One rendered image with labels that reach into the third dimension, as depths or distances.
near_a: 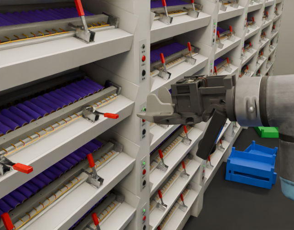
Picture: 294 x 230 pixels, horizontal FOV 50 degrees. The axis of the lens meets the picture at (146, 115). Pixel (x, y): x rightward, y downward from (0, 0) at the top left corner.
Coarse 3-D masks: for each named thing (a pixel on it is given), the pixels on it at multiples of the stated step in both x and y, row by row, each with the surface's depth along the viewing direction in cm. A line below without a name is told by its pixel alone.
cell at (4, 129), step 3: (0, 123) 64; (0, 126) 64; (3, 126) 64; (6, 126) 64; (0, 129) 64; (3, 129) 64; (6, 129) 64; (9, 129) 64; (3, 132) 63; (6, 132) 64
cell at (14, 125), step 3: (0, 114) 67; (0, 117) 66; (3, 117) 66; (6, 117) 67; (0, 120) 66; (3, 120) 66; (6, 120) 66; (9, 120) 66; (3, 123) 66; (6, 123) 66; (9, 123) 66; (12, 123) 66; (15, 123) 66; (9, 126) 65; (12, 126) 65; (15, 126) 65; (12, 129) 65
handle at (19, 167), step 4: (4, 156) 56; (0, 160) 55; (4, 160) 56; (4, 164) 55; (8, 164) 55; (12, 164) 55; (16, 164) 54; (20, 164) 54; (24, 164) 54; (16, 168) 53; (20, 168) 53; (24, 168) 53; (28, 168) 53; (32, 168) 53; (24, 172) 53; (28, 172) 53
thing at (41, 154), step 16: (96, 64) 95; (96, 80) 97; (112, 80) 94; (128, 96) 93; (0, 112) 71; (112, 112) 84; (128, 112) 92; (64, 128) 72; (80, 128) 74; (96, 128) 78; (32, 144) 65; (48, 144) 66; (64, 144) 68; (80, 144) 75; (16, 160) 60; (32, 160) 61; (48, 160) 65; (16, 176) 58; (32, 176) 63; (0, 192) 56
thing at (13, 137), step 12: (96, 96) 84; (108, 96) 88; (72, 108) 76; (96, 108) 82; (36, 120) 68; (48, 120) 69; (60, 120) 73; (72, 120) 74; (12, 132) 62; (24, 132) 64; (36, 132) 66; (48, 132) 68; (0, 144) 59; (12, 144) 61; (24, 144) 63
